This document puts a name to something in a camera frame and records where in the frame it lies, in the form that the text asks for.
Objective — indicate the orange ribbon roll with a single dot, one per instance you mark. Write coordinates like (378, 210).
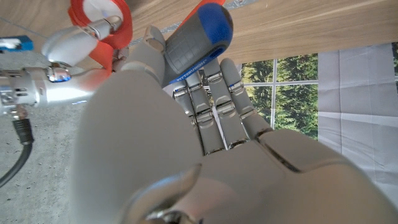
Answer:
(122, 34)

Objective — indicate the printed window forest backdrop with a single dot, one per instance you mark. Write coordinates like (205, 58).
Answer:
(342, 93)

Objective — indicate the blue box on floor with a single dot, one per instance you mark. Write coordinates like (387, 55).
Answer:
(15, 43)

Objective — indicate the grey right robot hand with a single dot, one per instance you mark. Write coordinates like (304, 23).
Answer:
(62, 46)

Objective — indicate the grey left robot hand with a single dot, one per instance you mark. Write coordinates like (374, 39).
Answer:
(140, 140)

